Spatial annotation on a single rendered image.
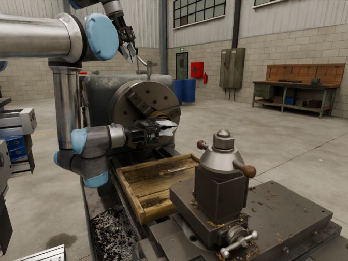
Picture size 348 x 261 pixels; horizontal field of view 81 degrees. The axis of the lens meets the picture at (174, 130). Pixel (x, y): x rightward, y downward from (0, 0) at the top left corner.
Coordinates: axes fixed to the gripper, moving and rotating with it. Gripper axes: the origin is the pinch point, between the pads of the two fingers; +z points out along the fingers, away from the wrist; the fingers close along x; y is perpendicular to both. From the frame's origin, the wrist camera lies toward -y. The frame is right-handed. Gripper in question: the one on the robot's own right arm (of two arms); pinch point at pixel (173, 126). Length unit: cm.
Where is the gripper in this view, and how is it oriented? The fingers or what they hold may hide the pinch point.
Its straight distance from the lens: 78.5
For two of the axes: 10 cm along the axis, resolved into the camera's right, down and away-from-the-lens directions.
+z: 8.9, -1.3, 4.4
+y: 4.6, 2.6, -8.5
